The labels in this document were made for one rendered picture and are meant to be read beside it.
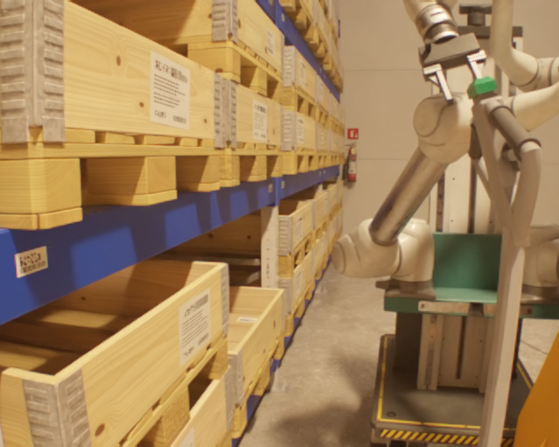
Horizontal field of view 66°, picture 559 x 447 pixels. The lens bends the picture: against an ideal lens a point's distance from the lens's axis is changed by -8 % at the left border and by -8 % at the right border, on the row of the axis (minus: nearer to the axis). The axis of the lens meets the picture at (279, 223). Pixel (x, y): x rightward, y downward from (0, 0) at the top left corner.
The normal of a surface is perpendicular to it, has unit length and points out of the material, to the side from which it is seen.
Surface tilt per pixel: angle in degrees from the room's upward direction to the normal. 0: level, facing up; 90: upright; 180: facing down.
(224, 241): 90
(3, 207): 90
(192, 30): 90
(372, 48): 90
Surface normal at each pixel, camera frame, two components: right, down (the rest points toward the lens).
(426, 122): -0.91, -0.02
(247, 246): -0.22, 0.14
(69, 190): 0.98, 0.03
